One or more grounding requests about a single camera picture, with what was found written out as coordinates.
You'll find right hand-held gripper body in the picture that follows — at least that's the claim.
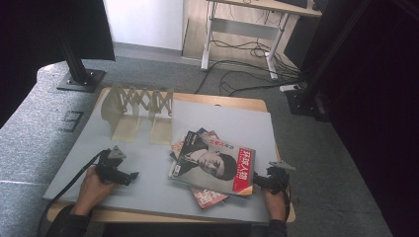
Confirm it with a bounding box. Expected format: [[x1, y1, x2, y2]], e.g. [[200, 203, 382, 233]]
[[263, 160, 296, 196]]

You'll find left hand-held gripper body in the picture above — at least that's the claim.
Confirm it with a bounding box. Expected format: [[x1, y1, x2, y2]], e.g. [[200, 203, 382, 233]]
[[95, 145, 131, 186]]

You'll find wooden magazine rack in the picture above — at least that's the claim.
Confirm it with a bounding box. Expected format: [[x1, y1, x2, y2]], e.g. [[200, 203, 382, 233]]
[[100, 82, 175, 146]]

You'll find dark blue illustrated magazine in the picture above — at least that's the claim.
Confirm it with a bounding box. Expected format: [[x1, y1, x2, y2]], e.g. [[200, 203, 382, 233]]
[[169, 127, 220, 161]]

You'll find portrait cover magazine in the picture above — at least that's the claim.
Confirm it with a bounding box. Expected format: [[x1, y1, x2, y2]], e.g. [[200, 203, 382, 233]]
[[168, 130, 256, 197]]

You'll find person's right hand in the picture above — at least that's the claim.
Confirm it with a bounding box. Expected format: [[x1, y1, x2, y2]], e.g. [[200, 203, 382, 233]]
[[262, 189, 288, 222]]

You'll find person's left hand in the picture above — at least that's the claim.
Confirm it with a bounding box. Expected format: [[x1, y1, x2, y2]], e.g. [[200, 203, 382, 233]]
[[71, 164, 117, 216]]

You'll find black profile stand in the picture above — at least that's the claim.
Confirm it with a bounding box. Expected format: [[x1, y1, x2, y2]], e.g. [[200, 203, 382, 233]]
[[285, 0, 374, 123]]

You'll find black metal stand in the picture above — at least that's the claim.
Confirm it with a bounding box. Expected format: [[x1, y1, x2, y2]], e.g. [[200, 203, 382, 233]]
[[56, 33, 107, 94]]

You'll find white power strip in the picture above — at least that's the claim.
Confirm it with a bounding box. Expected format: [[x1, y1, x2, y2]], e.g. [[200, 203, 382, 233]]
[[279, 83, 302, 93]]

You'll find black curtain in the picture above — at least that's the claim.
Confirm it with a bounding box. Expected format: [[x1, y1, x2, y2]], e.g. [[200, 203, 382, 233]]
[[285, 0, 419, 237]]

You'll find white-legged wooden desk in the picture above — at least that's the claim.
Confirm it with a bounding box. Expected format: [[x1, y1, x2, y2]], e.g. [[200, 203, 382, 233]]
[[201, 0, 323, 81]]

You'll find black keyboard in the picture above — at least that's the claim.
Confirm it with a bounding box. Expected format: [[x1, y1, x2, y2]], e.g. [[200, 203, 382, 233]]
[[276, 0, 309, 9]]

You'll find thick black gripper cable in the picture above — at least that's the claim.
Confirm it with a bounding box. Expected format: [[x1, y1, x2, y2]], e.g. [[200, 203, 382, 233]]
[[37, 151, 103, 237]]

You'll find black floor cable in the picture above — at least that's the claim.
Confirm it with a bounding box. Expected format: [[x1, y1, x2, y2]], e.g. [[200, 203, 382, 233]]
[[218, 69, 305, 98], [195, 58, 302, 95]]

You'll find black cable bundle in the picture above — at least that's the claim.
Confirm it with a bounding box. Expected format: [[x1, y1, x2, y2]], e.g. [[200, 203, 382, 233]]
[[210, 39, 288, 59]]

